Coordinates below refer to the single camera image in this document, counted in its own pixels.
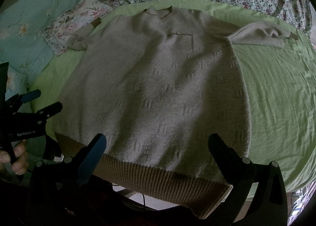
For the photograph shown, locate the beige knit sweater brown trim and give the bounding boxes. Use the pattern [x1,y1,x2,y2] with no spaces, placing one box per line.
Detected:
[53,7,293,218]

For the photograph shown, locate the light green bed sheet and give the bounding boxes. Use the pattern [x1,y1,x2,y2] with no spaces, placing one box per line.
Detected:
[29,0,316,193]

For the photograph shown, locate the teal floral pillow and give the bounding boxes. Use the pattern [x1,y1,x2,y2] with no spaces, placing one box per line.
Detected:
[1,0,79,99]

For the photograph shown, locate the person left hand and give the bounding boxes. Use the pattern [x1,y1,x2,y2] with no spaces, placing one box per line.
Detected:
[0,139,29,175]

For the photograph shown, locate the white floral pillow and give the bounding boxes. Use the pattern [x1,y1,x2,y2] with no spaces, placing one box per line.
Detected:
[42,0,113,55]

